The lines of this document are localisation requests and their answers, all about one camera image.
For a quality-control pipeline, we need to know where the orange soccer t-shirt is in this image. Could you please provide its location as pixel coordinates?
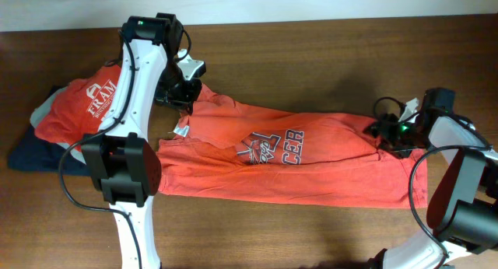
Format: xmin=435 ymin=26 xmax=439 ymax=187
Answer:
xmin=157 ymin=86 xmax=428 ymax=208

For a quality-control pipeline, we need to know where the folded orange FRAM shirt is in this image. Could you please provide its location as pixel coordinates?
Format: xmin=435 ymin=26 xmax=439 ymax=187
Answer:
xmin=34 ymin=65 xmax=121 ymax=145

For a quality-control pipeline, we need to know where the folded grey shirt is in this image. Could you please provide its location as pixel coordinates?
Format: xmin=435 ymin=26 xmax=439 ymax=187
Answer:
xmin=30 ymin=86 xmax=86 ymax=165

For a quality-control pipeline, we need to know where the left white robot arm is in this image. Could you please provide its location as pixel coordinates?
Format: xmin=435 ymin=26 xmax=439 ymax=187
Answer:
xmin=81 ymin=13 xmax=205 ymax=268

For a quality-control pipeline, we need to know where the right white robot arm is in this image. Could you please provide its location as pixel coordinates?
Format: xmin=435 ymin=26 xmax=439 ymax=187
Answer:
xmin=366 ymin=88 xmax=497 ymax=269

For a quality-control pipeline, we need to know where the folded navy shirt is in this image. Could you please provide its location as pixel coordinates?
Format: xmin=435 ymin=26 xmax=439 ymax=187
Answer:
xmin=7 ymin=86 xmax=89 ymax=176

